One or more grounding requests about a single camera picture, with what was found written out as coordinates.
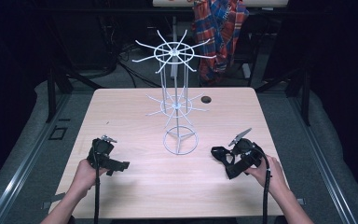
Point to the grey table bracket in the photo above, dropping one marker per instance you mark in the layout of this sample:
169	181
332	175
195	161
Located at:
54	199
301	201

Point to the black frame leg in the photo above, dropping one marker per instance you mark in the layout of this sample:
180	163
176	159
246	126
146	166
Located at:
305	99
51	96

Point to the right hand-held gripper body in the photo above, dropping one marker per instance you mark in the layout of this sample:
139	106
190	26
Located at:
247	152

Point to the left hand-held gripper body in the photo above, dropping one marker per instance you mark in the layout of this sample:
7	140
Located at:
100	152

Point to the black rectangular floor frame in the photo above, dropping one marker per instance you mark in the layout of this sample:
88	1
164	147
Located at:
57	133

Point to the plaid cloth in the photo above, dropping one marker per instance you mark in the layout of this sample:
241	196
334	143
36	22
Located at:
219	34

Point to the person's left hand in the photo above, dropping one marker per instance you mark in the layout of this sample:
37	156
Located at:
85	177

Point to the aluminium floor rail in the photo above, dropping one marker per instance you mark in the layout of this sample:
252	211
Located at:
323	161
28	158

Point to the person's right hand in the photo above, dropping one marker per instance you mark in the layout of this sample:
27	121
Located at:
272	177

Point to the white metal stand post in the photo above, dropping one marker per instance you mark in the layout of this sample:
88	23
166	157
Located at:
174	28

